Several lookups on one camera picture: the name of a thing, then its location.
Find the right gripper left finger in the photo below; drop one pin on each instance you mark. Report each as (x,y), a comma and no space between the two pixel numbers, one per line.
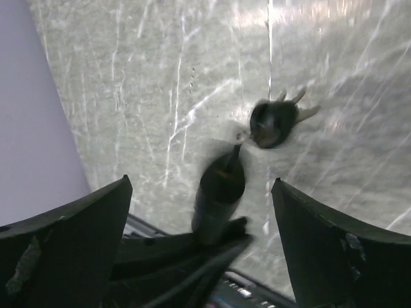
(64,257)

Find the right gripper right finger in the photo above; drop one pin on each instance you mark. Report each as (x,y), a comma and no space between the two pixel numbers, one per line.
(335,260)

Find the black padlock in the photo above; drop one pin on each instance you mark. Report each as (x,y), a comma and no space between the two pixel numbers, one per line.
(219,192)

